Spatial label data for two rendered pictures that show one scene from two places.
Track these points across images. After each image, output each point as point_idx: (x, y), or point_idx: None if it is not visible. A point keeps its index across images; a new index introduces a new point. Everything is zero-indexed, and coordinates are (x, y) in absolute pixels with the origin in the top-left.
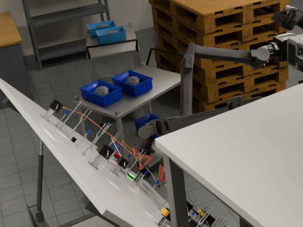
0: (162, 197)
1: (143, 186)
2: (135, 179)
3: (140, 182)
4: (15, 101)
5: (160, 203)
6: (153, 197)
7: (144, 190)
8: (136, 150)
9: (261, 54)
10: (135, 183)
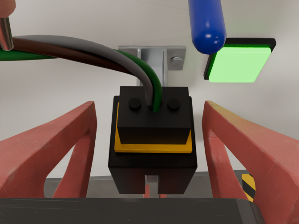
0: (246, 170)
1: (202, 110)
2: (163, 58)
3: (280, 122)
4: None
5: (14, 117)
6: (38, 104)
7: (53, 73)
8: (175, 198)
9: None
10: (90, 38)
